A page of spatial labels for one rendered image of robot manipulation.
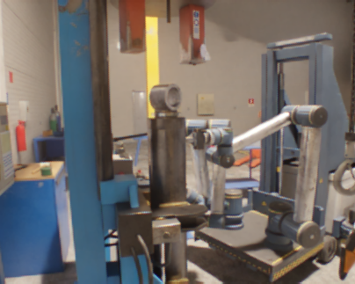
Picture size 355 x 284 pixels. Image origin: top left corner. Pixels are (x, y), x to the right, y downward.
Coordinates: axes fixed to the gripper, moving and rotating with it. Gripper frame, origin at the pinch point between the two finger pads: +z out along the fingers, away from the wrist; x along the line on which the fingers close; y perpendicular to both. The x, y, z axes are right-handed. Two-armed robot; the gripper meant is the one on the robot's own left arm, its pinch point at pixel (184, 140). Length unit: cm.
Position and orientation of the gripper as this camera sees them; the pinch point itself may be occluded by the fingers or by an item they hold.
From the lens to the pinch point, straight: 170.9
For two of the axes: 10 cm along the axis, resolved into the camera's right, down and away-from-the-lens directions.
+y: 5.9, 1.0, -8.0
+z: -8.1, 1.0, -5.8
